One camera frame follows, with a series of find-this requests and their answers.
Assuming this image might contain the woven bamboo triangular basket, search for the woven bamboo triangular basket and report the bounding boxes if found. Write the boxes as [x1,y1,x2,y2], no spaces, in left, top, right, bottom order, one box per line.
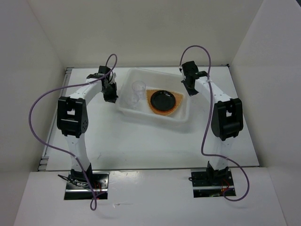
[146,89,183,116]

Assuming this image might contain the clear plastic cup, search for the clear plastic cup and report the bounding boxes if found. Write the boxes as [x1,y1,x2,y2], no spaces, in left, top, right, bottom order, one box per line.
[124,93,139,109]
[132,81,146,100]

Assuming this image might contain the black round plate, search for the black round plate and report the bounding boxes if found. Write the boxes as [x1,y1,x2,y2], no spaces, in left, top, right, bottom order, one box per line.
[150,90,176,112]

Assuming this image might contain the translucent white plastic bin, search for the translucent white plastic bin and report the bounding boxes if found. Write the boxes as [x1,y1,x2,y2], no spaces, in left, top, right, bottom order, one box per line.
[116,68,190,125]

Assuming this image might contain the orange round plate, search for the orange round plate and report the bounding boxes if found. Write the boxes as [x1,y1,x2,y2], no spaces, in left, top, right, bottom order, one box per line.
[151,108,176,116]

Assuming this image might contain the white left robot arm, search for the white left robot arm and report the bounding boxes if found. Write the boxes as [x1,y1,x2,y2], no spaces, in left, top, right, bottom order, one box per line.
[57,66,118,188]

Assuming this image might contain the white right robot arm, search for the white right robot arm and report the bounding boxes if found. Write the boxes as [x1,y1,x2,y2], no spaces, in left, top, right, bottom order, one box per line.
[180,61,243,186]

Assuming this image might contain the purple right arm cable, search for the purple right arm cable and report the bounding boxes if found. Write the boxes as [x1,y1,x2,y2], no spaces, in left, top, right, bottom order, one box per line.
[180,45,250,202]

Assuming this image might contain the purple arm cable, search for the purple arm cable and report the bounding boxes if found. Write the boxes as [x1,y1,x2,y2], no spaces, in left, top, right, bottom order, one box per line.
[180,45,250,202]
[28,54,118,211]

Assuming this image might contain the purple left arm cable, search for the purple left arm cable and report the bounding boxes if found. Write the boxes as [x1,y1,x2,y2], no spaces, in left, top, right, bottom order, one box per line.
[28,54,118,211]

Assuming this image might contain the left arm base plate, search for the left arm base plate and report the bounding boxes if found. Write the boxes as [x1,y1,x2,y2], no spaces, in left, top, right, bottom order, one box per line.
[58,171,109,201]

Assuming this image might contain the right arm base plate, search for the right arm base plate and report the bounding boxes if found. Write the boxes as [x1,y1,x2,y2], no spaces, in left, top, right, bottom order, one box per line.
[188,169,236,198]

